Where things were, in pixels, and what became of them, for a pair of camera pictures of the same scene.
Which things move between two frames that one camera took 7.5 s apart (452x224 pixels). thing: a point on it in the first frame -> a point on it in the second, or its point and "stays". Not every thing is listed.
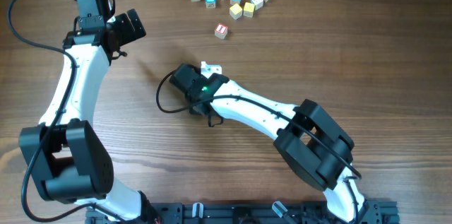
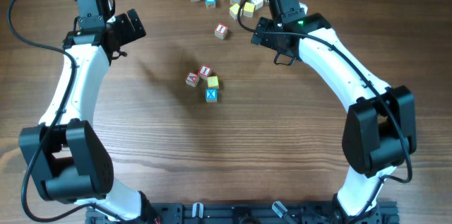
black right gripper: (193, 110) -> (265, 27)
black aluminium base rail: (248, 213) stays
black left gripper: (130, 34) stays
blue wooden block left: (210, 0) stays
